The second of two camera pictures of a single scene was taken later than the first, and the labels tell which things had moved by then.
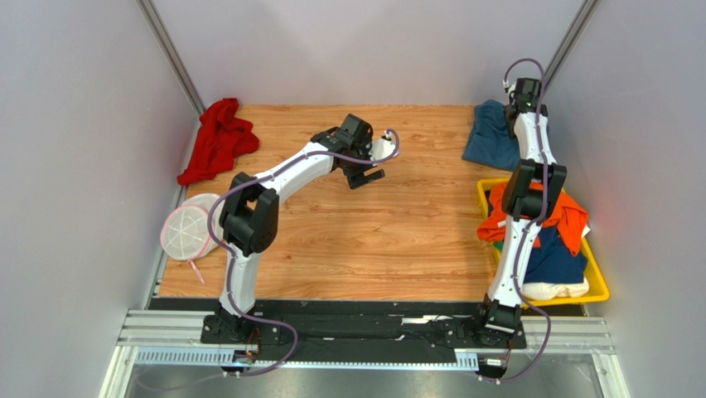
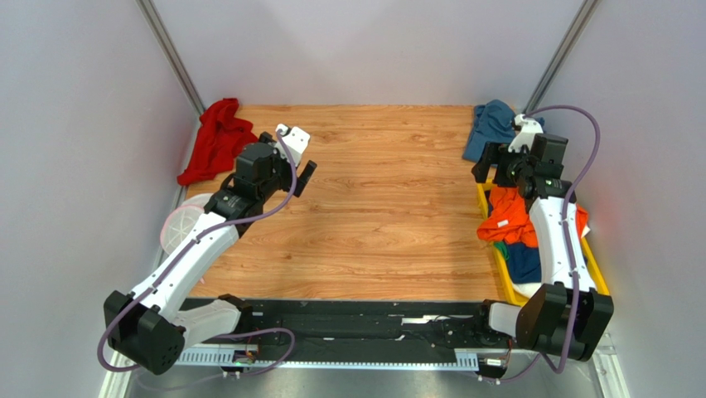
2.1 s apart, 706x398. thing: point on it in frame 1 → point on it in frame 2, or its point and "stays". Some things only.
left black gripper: (358, 179) → (287, 185)
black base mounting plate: (277, 329) stays
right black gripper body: (515, 110) → (493, 167)
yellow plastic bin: (597, 290) stays
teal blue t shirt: (490, 140) stays
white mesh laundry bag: (185, 233) stays
